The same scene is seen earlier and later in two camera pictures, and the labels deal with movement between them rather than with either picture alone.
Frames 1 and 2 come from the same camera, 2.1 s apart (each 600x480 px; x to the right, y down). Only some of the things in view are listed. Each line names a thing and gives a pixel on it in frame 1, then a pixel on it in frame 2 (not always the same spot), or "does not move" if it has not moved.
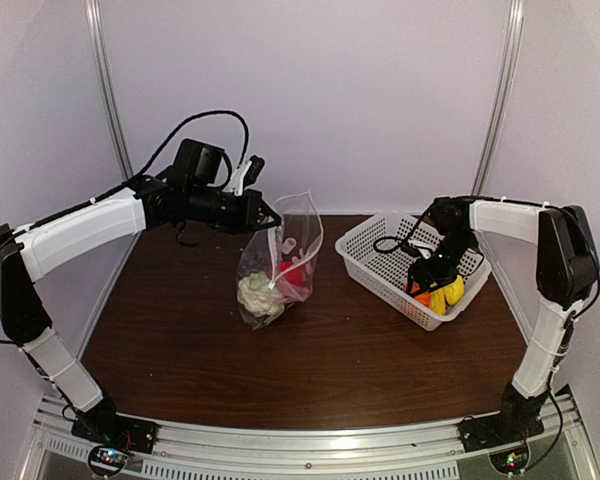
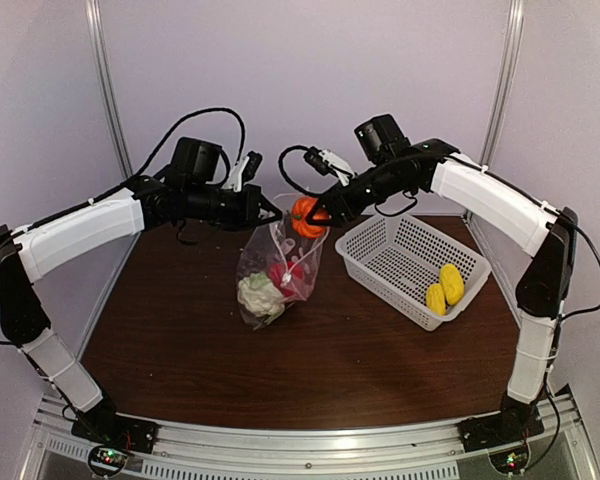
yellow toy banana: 438,301 does not move
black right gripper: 417,270 to 331,199
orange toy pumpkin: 425,297 to 301,207
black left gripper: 246,222 does not move
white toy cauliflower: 257,297 does not move
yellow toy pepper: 453,294 does not move
